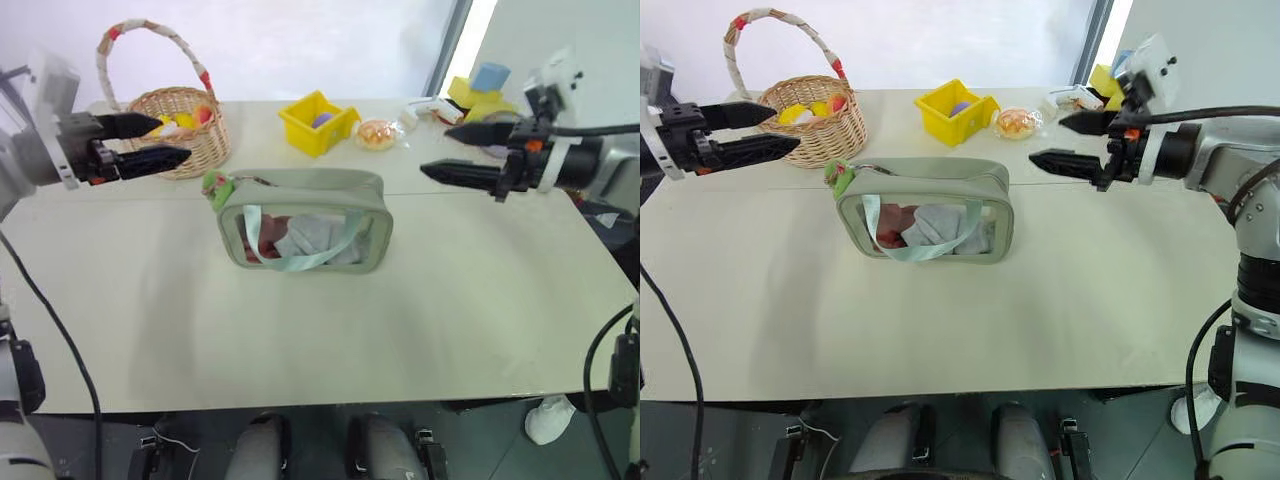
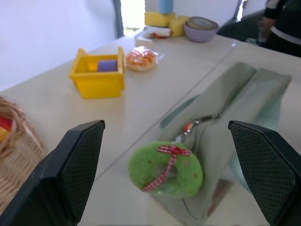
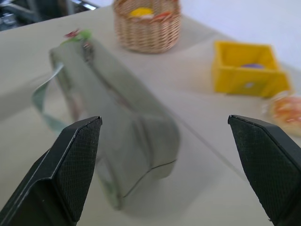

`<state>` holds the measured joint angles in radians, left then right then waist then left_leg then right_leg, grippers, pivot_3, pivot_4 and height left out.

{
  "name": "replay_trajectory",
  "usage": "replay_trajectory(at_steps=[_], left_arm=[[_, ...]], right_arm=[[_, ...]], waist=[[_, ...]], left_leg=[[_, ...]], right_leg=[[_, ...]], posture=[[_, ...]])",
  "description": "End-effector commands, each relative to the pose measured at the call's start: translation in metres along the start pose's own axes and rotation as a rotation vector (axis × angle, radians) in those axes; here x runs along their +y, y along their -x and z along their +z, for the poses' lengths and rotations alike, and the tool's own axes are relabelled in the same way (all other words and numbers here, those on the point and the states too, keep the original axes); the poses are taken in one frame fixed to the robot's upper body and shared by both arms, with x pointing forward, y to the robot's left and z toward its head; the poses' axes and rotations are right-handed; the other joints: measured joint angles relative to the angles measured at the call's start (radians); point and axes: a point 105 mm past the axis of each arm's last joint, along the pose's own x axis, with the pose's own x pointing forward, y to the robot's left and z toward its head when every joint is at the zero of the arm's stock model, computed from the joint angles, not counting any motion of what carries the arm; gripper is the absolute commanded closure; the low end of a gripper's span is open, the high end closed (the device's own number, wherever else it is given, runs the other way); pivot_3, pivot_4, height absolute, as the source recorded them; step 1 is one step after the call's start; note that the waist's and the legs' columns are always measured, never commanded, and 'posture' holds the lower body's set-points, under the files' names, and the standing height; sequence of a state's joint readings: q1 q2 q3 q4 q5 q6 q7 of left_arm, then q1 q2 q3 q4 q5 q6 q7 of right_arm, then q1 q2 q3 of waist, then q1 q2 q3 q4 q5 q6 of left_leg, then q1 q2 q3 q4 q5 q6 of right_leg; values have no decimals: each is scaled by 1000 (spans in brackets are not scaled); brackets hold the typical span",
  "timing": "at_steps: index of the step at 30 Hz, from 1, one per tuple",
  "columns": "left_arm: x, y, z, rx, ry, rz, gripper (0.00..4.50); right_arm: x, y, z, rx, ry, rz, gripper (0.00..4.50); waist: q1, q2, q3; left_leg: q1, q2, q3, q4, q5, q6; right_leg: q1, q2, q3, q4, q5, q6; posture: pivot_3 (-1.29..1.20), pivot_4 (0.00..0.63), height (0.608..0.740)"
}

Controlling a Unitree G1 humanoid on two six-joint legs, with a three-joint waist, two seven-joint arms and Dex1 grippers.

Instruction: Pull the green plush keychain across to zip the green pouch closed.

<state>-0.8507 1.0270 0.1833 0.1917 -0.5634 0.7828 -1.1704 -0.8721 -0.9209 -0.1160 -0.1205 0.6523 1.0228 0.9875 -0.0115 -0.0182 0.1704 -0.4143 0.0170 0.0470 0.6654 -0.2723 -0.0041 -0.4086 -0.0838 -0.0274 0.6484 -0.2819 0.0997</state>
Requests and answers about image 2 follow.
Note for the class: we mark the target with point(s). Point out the pale green zip pouch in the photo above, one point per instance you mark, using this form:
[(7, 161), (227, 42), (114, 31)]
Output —
[(225, 131)]

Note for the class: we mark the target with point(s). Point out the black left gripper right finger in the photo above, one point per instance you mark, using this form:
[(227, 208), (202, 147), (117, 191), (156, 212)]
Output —
[(270, 169)]

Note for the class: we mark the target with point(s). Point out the wrapped orange bread bun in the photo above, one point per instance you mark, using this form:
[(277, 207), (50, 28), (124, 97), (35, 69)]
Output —
[(141, 59)]

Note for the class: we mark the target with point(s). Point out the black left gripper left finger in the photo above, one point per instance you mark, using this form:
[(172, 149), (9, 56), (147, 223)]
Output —
[(58, 179)]

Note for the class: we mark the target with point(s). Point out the green knitted wreath charm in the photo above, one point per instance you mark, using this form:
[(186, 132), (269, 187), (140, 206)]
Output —
[(188, 171)]

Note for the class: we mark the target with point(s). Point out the purple block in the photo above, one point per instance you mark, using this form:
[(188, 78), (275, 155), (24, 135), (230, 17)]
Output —
[(107, 65)]

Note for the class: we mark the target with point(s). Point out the red yellow toy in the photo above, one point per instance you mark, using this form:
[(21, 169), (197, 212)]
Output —
[(4, 129)]

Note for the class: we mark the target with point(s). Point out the yellow plastic bin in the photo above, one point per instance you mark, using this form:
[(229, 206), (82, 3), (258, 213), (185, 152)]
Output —
[(98, 82)]

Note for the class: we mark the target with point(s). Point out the tape roll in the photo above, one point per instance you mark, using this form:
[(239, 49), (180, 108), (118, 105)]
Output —
[(202, 23)]

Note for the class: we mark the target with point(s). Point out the lilac bowl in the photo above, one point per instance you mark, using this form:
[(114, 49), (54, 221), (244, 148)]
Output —
[(198, 33)]

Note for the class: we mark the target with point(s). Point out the light blue cup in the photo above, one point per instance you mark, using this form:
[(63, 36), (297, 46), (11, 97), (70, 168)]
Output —
[(166, 6)]

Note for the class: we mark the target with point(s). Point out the person in dark clothes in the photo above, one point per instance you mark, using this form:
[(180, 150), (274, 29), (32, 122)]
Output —
[(282, 26)]

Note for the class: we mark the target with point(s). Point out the woven wicker basket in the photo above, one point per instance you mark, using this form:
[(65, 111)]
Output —
[(18, 155)]

